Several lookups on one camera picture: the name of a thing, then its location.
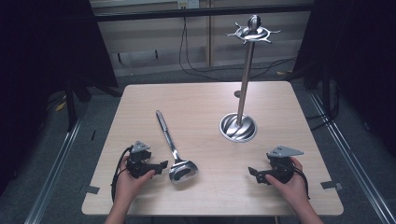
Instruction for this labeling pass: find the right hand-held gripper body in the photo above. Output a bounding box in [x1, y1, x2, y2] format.
[264, 145, 304, 185]

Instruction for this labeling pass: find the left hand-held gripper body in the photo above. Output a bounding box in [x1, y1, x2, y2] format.
[125, 140, 157, 179]

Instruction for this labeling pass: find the stainless steel ladle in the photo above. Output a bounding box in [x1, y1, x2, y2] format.
[155, 109, 200, 185]

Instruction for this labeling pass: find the stainless steel utensil rack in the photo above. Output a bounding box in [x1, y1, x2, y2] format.
[219, 14, 281, 144]

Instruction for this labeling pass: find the person's right hand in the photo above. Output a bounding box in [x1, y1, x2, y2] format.
[264, 157, 310, 210]

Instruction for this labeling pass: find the person's left hand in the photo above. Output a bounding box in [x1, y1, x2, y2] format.
[113, 154, 157, 206]

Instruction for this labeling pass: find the grey tape strip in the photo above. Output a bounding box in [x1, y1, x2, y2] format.
[319, 180, 344, 191]
[78, 184, 101, 196]

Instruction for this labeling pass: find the black curtain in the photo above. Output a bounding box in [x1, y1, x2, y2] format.
[0, 0, 120, 195]
[292, 0, 396, 157]

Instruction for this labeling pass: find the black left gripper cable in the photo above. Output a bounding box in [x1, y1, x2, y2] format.
[110, 145, 134, 203]

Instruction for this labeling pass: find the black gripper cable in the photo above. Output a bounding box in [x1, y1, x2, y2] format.
[110, 145, 134, 203]
[290, 158, 311, 201]

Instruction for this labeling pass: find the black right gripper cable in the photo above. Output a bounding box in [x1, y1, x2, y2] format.
[290, 158, 311, 201]

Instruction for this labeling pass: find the metal floor rail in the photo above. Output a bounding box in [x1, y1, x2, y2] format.
[307, 90, 396, 224]
[22, 105, 90, 224]

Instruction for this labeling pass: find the black wall cable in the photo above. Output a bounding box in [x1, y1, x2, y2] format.
[178, 16, 297, 82]

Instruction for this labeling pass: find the white wall socket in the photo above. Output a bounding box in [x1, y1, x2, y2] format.
[177, 0, 201, 10]

